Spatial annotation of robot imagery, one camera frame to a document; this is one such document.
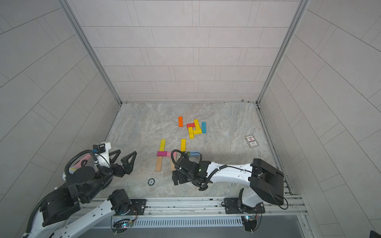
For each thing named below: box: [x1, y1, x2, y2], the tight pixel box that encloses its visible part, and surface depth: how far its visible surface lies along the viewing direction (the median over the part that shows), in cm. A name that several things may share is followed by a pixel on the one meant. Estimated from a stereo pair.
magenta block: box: [156, 151, 168, 157], surface depth 90 cm
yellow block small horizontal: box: [192, 128, 202, 135], surface depth 101 cm
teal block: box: [201, 121, 207, 134], surface depth 104 cm
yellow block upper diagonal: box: [193, 119, 200, 130], surface depth 104 cm
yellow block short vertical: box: [188, 126, 194, 140], surface depth 99 cm
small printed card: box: [244, 134, 259, 149], surface depth 95 cm
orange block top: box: [178, 116, 184, 128], surface depth 107 cm
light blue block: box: [190, 150, 200, 157], surface depth 71 cm
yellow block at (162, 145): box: [159, 138, 166, 152], surface depth 93 cm
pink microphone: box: [68, 153, 92, 175], surface depth 66 cm
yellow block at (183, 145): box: [181, 138, 187, 152], surface depth 95 cm
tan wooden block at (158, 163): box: [155, 156, 163, 172], surface depth 86 cm
